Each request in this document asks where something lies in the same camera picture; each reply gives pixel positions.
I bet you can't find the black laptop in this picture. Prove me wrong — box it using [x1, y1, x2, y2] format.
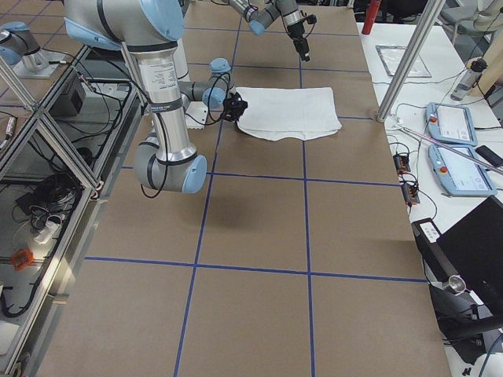
[438, 196, 502, 314]

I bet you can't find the black relay box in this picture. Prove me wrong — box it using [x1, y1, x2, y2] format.
[401, 181, 420, 207]
[393, 154, 411, 174]

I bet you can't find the teach pendant far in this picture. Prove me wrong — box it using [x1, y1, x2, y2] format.
[425, 102, 478, 146]

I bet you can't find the black relay box far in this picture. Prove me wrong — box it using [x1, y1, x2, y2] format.
[393, 154, 411, 174]

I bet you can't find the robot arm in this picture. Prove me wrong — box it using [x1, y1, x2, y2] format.
[64, 1, 207, 193]
[228, 0, 318, 62]

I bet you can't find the dark red bottle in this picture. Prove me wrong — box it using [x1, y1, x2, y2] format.
[362, 0, 381, 35]

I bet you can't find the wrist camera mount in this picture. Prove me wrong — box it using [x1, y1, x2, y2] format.
[303, 14, 318, 25]

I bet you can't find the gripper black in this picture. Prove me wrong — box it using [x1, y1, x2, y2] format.
[220, 92, 248, 122]
[288, 23, 310, 62]

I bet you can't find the black smartphone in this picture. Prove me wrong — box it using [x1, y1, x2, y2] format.
[475, 145, 503, 167]

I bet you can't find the clear water bottle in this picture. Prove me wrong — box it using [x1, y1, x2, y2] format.
[450, 57, 487, 101]

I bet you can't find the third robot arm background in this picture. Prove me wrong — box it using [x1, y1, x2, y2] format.
[1, 21, 68, 79]

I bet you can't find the aluminium frame post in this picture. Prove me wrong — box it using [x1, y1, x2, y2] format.
[376, 0, 446, 123]

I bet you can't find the teach pendant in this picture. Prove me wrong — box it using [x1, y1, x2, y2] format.
[428, 145, 497, 197]
[425, 102, 478, 146]

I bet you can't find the teach pendant near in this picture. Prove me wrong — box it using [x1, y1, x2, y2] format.
[428, 145, 497, 197]

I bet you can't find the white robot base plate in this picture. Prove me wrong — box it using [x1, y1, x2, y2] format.
[185, 101, 208, 130]

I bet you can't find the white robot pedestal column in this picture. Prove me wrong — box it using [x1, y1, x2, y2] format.
[174, 0, 190, 82]

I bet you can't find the white printed t-shirt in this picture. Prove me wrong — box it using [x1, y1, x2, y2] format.
[237, 87, 342, 141]

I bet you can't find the black relay box near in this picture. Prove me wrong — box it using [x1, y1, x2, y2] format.
[401, 181, 420, 207]

